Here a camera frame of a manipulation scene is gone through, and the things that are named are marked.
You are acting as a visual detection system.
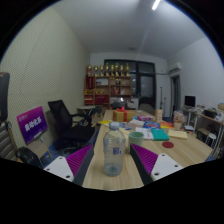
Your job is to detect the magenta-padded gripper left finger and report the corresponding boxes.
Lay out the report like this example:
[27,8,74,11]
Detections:
[43,144,96,187]

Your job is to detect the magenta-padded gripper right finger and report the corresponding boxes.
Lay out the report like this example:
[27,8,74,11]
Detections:
[129,143,185,186]

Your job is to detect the clear plastic water bottle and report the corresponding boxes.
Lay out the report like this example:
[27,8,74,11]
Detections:
[102,121,127,177]

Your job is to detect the flat round red coaster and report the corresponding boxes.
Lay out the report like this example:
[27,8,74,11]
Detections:
[161,141,175,149]

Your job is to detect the white printed booklet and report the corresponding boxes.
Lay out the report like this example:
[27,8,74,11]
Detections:
[134,126,155,140]

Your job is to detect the teal book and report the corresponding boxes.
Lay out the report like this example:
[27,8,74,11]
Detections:
[150,128,170,142]

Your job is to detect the black office chair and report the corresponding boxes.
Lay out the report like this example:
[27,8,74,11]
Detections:
[47,99,98,151]

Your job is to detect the colourful blue book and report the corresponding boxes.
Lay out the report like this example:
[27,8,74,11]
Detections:
[143,120,161,130]

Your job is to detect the orange red book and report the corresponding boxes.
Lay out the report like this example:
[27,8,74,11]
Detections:
[159,121,176,130]

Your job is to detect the pink flat box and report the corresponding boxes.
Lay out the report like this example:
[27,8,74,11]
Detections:
[137,114,154,122]

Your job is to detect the small orange white carton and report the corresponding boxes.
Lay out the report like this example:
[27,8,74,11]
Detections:
[154,109,164,123]

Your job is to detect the yellow gift box red ribbon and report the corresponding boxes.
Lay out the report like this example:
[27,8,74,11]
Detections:
[112,106,135,123]

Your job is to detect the grey padded chair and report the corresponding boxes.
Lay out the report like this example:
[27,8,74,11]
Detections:
[146,103,156,116]

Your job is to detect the pink flowers in white pot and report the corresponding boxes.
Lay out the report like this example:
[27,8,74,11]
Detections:
[173,110,186,131]

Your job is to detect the small round side table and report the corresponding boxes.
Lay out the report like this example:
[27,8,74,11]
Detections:
[77,105,103,118]

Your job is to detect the purple sign board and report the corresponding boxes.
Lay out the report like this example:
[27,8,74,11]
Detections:
[16,105,48,145]

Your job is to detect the white round stool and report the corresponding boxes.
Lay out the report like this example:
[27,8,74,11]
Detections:
[204,132,218,149]

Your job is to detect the black computer monitor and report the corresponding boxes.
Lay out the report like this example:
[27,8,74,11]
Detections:
[184,95,197,108]

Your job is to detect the grey ribbed chair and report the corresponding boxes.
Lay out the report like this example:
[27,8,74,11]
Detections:
[0,121,19,162]

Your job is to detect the wooden side desk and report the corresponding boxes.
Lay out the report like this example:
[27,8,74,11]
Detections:
[182,106,224,134]

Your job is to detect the wooden shelf unit with trophies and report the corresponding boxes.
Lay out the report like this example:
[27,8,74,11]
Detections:
[83,62,133,107]

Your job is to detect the ceiling tube light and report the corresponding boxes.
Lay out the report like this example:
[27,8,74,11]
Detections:
[151,0,162,11]

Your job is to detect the white wall air conditioner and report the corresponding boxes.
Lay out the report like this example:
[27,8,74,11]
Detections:
[167,61,184,73]

